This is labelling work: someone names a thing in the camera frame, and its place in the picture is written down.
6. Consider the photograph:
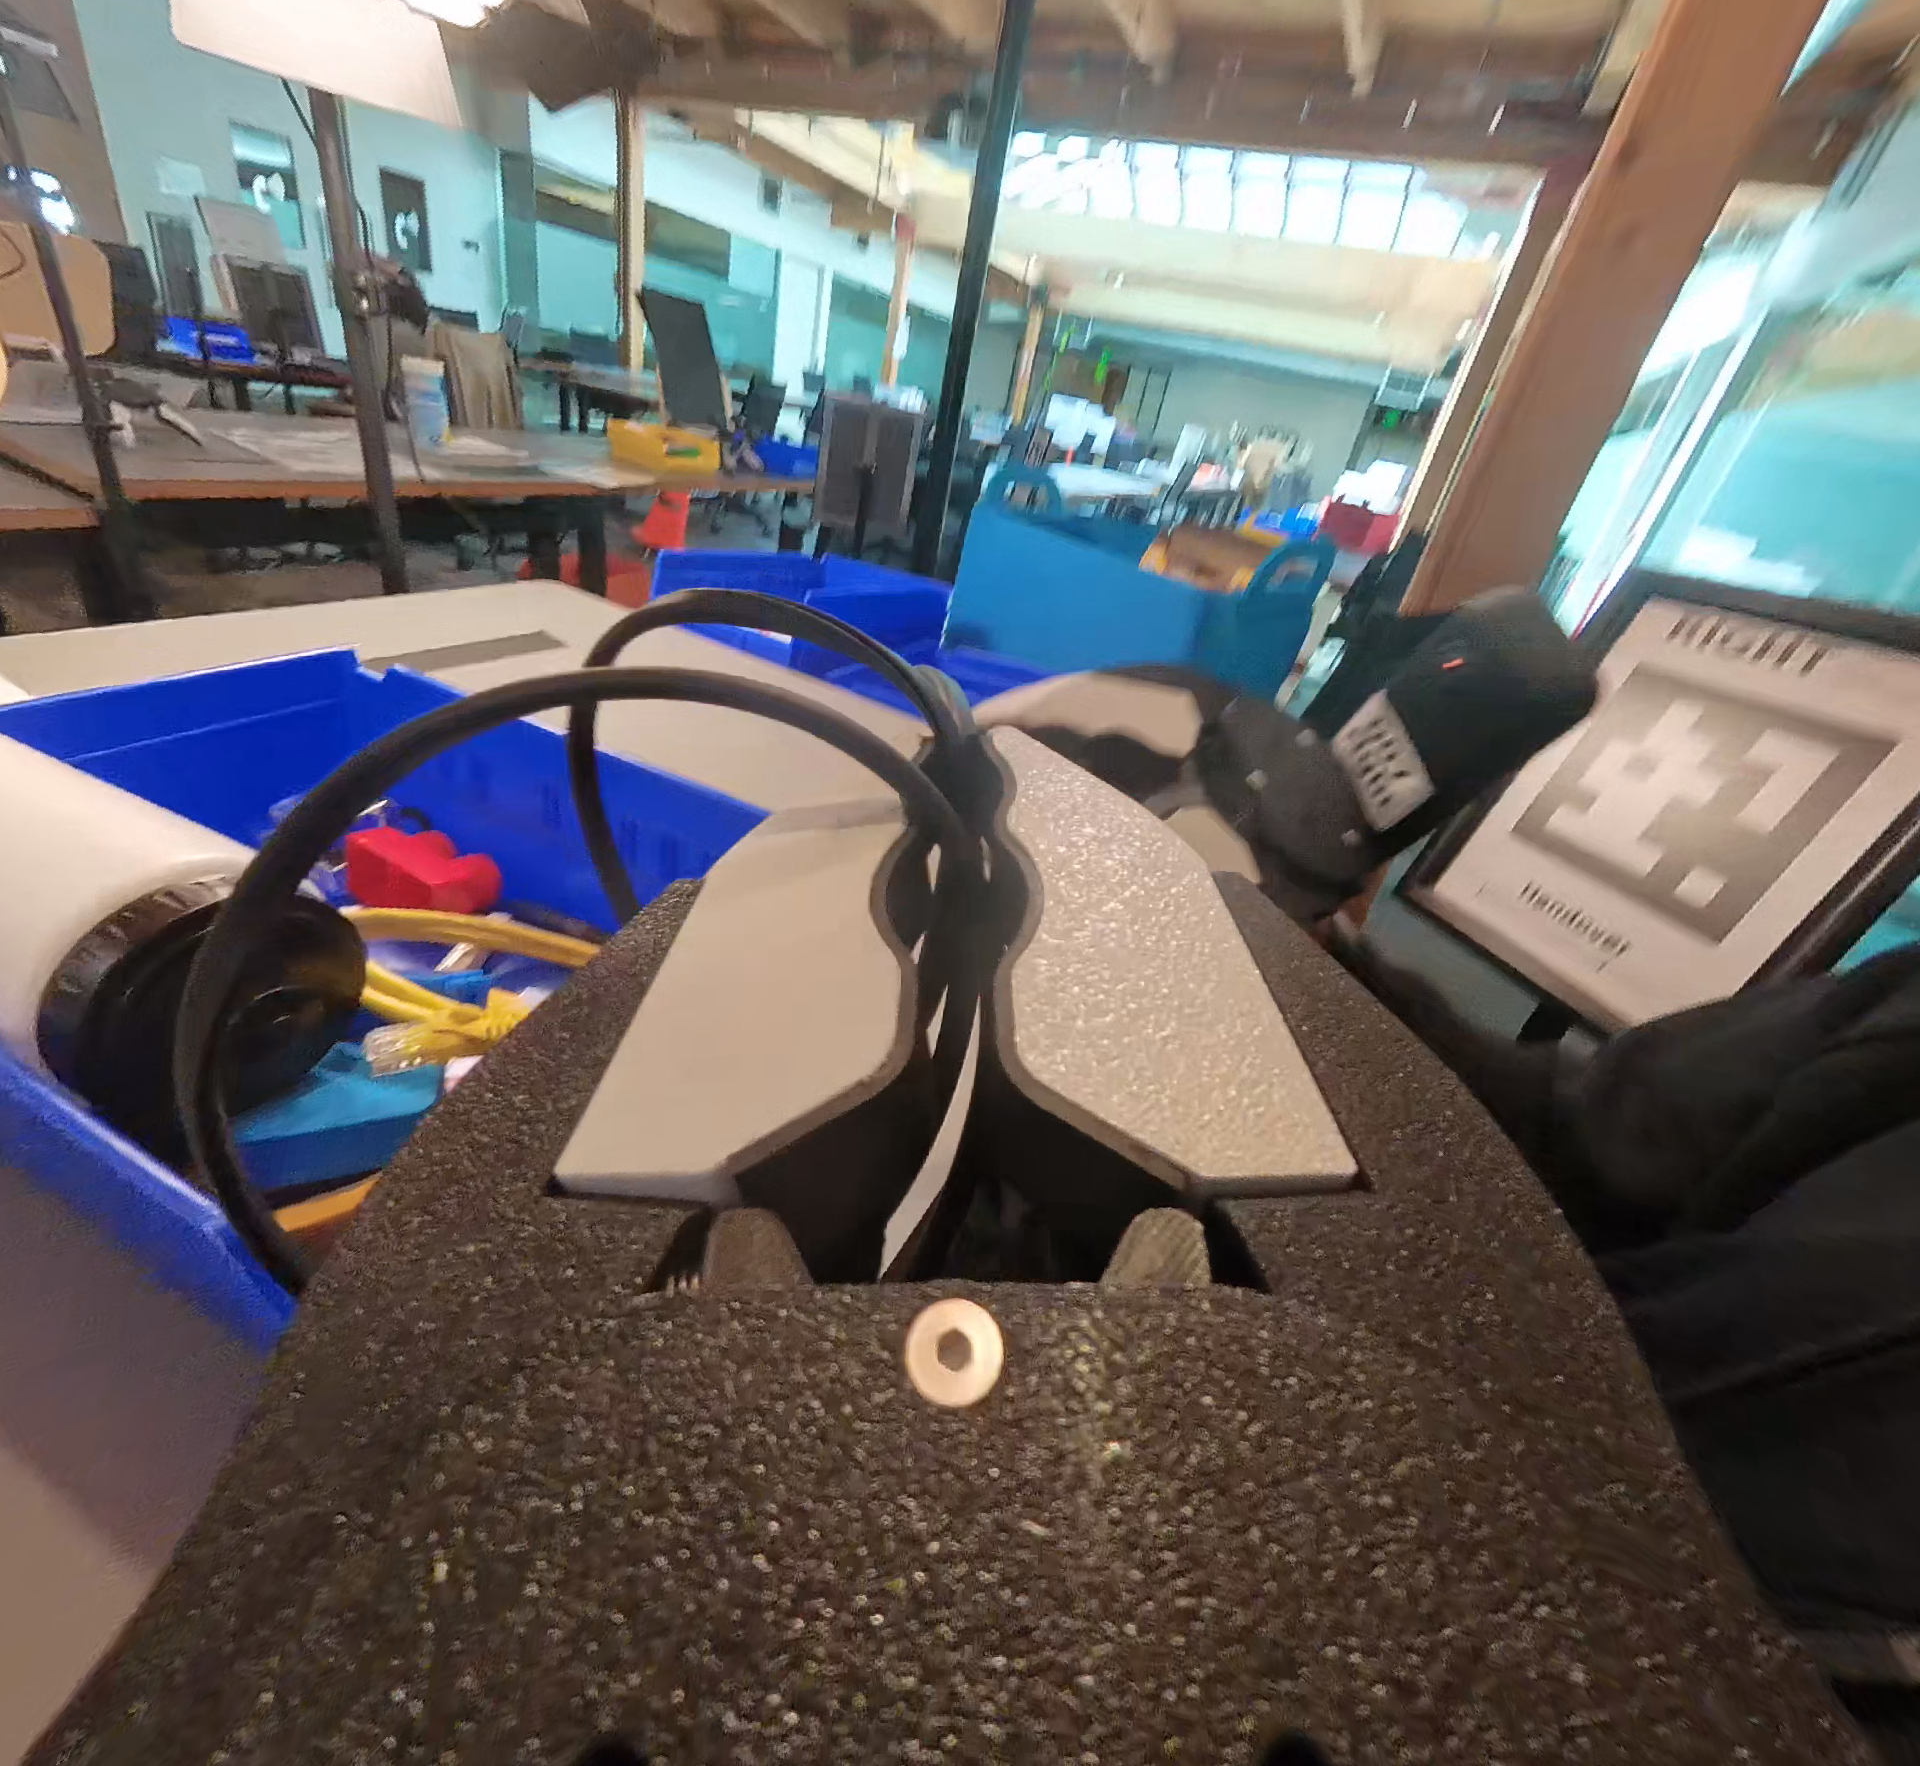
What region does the wooden post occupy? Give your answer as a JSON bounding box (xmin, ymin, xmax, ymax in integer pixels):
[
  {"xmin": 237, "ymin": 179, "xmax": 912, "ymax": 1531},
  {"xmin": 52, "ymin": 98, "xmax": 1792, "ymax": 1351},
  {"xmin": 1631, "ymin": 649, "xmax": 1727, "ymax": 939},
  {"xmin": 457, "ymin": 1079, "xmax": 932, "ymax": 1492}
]
[{"xmin": 1401, "ymin": 0, "xmax": 1910, "ymax": 617}]

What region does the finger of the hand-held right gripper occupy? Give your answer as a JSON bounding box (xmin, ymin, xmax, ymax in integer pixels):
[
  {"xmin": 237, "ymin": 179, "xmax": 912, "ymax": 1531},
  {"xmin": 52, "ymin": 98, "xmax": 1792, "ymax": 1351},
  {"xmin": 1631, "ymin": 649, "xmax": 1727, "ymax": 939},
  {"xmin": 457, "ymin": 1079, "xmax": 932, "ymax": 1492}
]
[{"xmin": 974, "ymin": 667, "xmax": 1229, "ymax": 751}]

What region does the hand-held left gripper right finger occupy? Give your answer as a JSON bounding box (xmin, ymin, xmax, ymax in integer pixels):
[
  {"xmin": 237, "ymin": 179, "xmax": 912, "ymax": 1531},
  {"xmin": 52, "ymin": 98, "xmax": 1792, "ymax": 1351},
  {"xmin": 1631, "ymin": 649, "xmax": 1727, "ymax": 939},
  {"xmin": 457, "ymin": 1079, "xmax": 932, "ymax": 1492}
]
[{"xmin": 974, "ymin": 728, "xmax": 1364, "ymax": 1275}]

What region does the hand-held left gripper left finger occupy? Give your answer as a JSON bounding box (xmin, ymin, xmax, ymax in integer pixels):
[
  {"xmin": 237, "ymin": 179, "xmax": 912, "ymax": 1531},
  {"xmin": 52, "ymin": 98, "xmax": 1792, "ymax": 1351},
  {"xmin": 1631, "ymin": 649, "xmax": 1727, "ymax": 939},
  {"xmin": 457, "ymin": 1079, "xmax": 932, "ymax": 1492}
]
[{"xmin": 552, "ymin": 744, "xmax": 992, "ymax": 1281}]

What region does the black floor pole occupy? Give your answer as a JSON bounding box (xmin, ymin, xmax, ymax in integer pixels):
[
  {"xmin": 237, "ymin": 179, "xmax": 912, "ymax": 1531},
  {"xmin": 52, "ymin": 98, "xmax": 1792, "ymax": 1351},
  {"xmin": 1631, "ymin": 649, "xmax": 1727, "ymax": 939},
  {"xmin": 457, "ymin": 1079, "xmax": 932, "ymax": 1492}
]
[{"xmin": 912, "ymin": 0, "xmax": 1180, "ymax": 584}]

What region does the white bottle with black lid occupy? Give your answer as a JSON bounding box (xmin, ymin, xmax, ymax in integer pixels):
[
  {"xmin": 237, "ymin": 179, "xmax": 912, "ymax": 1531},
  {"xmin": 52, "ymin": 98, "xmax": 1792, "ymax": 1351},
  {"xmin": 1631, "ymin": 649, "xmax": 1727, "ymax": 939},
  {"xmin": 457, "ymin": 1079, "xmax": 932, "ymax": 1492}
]
[{"xmin": 0, "ymin": 748, "xmax": 368, "ymax": 1169}]

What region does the framed marker sign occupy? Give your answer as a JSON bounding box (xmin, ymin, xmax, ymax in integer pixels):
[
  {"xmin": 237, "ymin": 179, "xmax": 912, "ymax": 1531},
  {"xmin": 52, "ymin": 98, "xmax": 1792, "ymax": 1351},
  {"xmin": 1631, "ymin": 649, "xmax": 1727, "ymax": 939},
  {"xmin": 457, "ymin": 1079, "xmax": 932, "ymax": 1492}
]
[{"xmin": 1395, "ymin": 575, "xmax": 1920, "ymax": 1041}]

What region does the grey panel on stand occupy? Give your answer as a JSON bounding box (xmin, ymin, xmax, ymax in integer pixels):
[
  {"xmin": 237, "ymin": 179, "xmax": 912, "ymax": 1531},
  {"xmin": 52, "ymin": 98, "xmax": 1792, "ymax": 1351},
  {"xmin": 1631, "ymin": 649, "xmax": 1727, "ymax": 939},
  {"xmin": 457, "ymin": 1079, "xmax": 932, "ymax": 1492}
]
[{"xmin": 814, "ymin": 393, "xmax": 927, "ymax": 556}]

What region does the black monitor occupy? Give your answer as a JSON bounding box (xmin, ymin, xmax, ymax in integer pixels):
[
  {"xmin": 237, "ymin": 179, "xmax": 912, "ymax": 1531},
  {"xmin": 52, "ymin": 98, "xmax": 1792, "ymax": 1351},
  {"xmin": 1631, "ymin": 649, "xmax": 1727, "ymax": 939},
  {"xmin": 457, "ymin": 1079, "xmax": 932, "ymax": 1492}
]
[{"xmin": 637, "ymin": 290, "xmax": 737, "ymax": 436}]

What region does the yellow bin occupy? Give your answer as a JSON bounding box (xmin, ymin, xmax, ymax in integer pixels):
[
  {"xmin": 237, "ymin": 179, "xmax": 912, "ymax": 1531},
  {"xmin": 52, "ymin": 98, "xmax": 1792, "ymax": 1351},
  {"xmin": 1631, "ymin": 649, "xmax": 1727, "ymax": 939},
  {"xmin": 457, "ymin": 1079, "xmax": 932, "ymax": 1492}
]
[{"xmin": 607, "ymin": 416, "xmax": 724, "ymax": 478}]

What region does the black cable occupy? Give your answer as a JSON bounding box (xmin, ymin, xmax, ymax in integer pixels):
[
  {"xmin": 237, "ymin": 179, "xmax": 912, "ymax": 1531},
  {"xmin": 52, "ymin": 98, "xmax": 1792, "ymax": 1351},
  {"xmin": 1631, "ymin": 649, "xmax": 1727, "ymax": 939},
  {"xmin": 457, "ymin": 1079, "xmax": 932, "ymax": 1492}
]
[{"xmin": 176, "ymin": 591, "xmax": 1037, "ymax": 1296}]

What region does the red block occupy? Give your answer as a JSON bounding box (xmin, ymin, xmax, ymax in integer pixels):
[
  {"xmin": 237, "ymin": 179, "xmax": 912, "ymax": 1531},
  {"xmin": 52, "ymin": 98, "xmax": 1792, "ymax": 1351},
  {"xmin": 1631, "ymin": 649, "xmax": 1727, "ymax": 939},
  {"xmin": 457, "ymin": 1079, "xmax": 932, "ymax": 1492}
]
[{"xmin": 341, "ymin": 828, "xmax": 504, "ymax": 916}]

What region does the yellow ethernet cable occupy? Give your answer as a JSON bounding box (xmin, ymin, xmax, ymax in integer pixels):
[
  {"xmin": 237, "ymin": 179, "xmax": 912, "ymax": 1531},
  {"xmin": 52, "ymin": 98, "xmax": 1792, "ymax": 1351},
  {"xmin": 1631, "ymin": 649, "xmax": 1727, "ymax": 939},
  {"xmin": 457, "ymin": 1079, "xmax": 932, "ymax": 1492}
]
[{"xmin": 345, "ymin": 903, "xmax": 602, "ymax": 1079}]

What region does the black light stand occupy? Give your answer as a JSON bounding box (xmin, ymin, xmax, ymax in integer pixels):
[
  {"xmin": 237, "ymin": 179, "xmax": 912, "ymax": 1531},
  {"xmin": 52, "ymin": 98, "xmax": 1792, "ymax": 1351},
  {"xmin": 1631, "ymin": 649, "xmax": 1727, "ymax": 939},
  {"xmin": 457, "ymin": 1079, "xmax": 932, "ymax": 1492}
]
[{"xmin": 308, "ymin": 85, "xmax": 415, "ymax": 598}]

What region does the blue plastic bin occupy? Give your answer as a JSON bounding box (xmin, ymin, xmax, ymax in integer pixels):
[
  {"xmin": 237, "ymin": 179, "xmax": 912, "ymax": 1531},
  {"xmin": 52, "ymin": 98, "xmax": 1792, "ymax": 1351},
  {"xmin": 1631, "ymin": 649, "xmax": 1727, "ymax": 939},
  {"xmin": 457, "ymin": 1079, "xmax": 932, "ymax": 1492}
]
[
  {"xmin": 649, "ymin": 547, "xmax": 962, "ymax": 665},
  {"xmin": 0, "ymin": 647, "xmax": 774, "ymax": 1349},
  {"xmin": 796, "ymin": 642, "xmax": 1052, "ymax": 719}
]

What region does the light blue foam piece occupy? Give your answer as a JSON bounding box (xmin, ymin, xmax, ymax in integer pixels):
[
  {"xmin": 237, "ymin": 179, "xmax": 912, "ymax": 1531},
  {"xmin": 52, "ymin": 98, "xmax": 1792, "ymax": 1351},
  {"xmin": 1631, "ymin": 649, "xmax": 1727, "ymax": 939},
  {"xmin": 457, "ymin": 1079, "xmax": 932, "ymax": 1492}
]
[{"xmin": 231, "ymin": 1046, "xmax": 451, "ymax": 1191}]

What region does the wooden desk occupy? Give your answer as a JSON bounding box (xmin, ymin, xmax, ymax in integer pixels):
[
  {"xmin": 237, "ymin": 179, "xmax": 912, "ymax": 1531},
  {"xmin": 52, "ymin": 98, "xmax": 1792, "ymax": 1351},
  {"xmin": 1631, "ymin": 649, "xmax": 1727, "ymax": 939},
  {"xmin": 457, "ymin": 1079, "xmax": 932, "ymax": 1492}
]
[{"xmin": 0, "ymin": 410, "xmax": 819, "ymax": 598}]

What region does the blue fabric tote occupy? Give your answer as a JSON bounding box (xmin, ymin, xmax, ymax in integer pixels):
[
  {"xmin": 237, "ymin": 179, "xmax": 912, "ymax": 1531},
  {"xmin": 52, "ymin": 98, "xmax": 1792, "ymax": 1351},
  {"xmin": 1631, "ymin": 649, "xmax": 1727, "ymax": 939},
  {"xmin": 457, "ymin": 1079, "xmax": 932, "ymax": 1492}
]
[{"xmin": 941, "ymin": 465, "xmax": 1341, "ymax": 704}]

